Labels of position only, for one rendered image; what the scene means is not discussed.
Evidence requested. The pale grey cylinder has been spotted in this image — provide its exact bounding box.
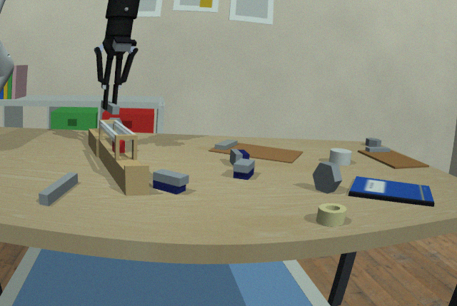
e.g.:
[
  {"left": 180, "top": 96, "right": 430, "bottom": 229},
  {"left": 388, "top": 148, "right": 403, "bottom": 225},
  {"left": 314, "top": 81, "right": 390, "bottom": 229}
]
[{"left": 329, "top": 148, "right": 352, "bottom": 165}]

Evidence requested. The blue notebook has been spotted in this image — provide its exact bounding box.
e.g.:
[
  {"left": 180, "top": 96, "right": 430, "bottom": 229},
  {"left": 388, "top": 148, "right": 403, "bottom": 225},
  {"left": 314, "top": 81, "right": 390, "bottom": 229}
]
[{"left": 348, "top": 176, "right": 434, "bottom": 207}]

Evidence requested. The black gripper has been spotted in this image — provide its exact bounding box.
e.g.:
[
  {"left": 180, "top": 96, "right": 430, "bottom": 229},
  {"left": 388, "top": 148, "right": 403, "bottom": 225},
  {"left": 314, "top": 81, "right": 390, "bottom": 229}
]
[{"left": 94, "top": 18, "right": 138, "bottom": 110}]

